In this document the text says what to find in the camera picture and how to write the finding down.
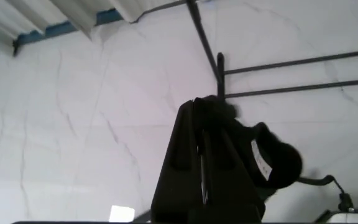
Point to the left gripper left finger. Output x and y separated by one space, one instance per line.
179 174

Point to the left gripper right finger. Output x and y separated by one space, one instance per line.
228 193

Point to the black t-shirt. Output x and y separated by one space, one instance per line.
278 161

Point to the black clothes rack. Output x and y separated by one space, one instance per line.
220 68

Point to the white curtain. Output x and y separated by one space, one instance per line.
26 15

